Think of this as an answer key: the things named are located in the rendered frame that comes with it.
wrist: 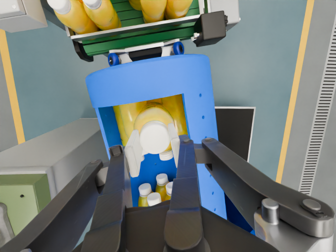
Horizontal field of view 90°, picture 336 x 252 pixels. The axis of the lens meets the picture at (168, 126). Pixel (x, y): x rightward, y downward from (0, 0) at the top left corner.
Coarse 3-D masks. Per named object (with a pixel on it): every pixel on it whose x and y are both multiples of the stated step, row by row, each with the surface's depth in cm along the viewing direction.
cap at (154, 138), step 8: (144, 128) 21; (152, 128) 21; (160, 128) 21; (144, 136) 21; (152, 136) 21; (160, 136) 21; (168, 136) 21; (144, 144) 21; (152, 144) 21; (160, 144) 21; (168, 144) 21; (152, 152) 21
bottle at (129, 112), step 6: (138, 102) 38; (144, 102) 40; (120, 108) 39; (126, 108) 38; (132, 108) 38; (138, 108) 39; (126, 114) 39; (132, 114) 39; (126, 120) 39; (132, 120) 39; (126, 126) 40; (132, 126) 39; (126, 132) 41
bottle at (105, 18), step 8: (104, 0) 39; (88, 8) 39; (96, 8) 39; (104, 8) 40; (112, 8) 43; (88, 16) 42; (96, 16) 41; (104, 16) 41; (112, 16) 44; (96, 24) 46; (104, 24) 45; (112, 24) 47; (120, 24) 53
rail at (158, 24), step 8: (192, 16) 49; (144, 24) 48; (152, 24) 48; (160, 24) 49; (168, 24) 50; (176, 24) 51; (96, 32) 48; (104, 32) 48; (112, 32) 48; (120, 32) 50; (128, 32) 51; (80, 40) 50
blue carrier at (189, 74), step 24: (96, 72) 29; (120, 72) 27; (144, 72) 27; (168, 72) 28; (192, 72) 30; (96, 96) 31; (120, 96) 28; (144, 96) 28; (192, 96) 30; (192, 120) 31; (144, 168) 58; (168, 168) 61; (216, 192) 38
